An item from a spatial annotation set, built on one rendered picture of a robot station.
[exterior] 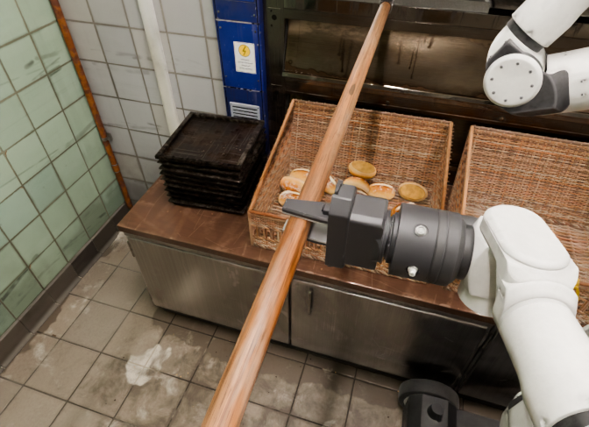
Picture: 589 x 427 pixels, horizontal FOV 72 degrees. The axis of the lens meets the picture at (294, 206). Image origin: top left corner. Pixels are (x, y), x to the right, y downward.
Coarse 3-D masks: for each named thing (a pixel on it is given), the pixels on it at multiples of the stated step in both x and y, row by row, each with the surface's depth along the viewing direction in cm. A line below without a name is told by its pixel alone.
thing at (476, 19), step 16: (288, 0) 126; (304, 0) 124; (320, 0) 123; (336, 0) 122; (368, 16) 122; (400, 16) 119; (416, 16) 118; (432, 16) 117; (448, 16) 116; (464, 16) 114; (480, 16) 113; (496, 16) 112; (576, 32) 109
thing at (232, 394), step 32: (352, 96) 72; (320, 160) 58; (320, 192) 54; (288, 224) 50; (288, 256) 46; (288, 288) 44; (256, 320) 40; (256, 352) 38; (224, 384) 35; (224, 416) 33
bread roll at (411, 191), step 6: (402, 186) 142; (408, 186) 141; (414, 186) 141; (420, 186) 140; (402, 192) 142; (408, 192) 141; (414, 192) 141; (420, 192) 140; (426, 192) 140; (408, 198) 142; (414, 198) 141; (420, 198) 140
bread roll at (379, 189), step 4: (372, 184) 144; (376, 184) 143; (380, 184) 142; (384, 184) 142; (388, 184) 143; (372, 188) 143; (376, 188) 142; (380, 188) 141; (384, 188) 141; (388, 188) 141; (392, 188) 142; (368, 192) 144; (372, 192) 143; (376, 192) 142; (380, 192) 141; (384, 192) 141; (388, 192) 141; (392, 192) 142; (376, 196) 142; (380, 196) 142; (384, 196) 142; (388, 196) 142; (392, 196) 143
